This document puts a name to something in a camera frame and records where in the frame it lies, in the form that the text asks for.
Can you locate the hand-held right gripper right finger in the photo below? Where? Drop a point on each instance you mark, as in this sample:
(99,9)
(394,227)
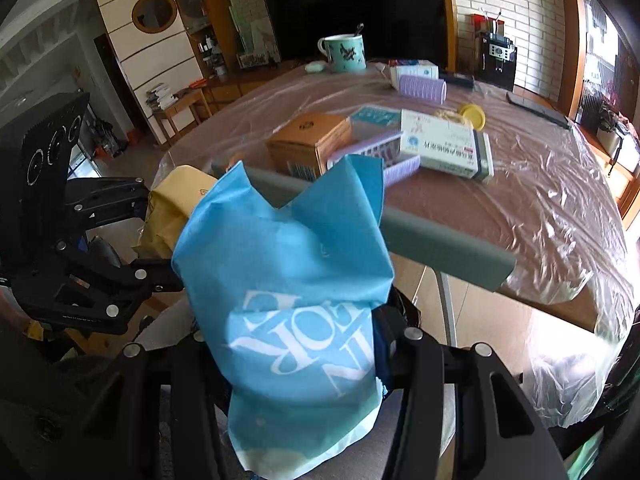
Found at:
(450,385)

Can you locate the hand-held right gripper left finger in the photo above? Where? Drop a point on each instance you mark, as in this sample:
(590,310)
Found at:
(135,385)

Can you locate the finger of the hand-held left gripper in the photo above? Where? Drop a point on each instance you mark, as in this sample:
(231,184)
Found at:
(90,290)
(105,202)

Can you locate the yellow cloth bag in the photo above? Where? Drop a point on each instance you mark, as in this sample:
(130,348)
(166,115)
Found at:
(170,210)

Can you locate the blue non-woven bag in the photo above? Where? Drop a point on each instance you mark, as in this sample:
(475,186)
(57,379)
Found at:
(280,260)

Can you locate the yellow plastic cup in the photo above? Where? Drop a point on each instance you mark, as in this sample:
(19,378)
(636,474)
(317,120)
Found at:
(473,115)

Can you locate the teal dental floss box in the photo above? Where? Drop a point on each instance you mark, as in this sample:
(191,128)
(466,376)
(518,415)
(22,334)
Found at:
(375,116)

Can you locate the stack of books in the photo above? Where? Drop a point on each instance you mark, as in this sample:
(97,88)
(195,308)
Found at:
(160,96)

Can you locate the wooden side table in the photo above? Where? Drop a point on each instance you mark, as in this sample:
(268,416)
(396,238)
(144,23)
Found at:
(185,102)

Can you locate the wooden sideboard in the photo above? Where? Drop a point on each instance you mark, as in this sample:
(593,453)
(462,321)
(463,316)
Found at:
(235,90)

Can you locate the shelf of small bottles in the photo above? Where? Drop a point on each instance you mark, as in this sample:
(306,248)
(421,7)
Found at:
(212,55)

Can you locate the round wooden mirror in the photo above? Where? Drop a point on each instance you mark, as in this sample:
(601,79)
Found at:
(154,13)

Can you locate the brown cardboard box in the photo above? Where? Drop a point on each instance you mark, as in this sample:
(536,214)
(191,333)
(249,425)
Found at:
(305,140)

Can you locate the white medicine box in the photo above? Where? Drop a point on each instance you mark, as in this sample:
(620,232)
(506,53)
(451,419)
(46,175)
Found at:
(440,145)

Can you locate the white computer mouse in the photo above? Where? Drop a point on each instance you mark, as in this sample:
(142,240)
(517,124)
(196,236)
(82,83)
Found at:
(314,67)

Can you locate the beige crumpled wrapper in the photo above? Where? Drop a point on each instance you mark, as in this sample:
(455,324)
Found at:
(447,115)

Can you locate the teal patterned mug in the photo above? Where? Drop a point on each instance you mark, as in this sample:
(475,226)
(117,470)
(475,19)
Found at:
(342,55)

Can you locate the black smartphone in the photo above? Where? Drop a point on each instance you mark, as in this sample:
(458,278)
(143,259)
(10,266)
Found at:
(537,109)

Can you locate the metal spoon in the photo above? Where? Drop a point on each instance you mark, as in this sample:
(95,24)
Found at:
(358,30)

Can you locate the white carton box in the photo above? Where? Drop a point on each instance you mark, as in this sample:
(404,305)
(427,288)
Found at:
(415,67)

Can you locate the black television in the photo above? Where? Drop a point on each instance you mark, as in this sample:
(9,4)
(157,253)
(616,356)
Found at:
(360,10)

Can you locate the black coffee machine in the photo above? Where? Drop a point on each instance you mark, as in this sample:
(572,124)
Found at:
(496,60)

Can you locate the red box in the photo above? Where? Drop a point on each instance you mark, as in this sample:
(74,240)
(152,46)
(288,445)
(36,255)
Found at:
(482,24)

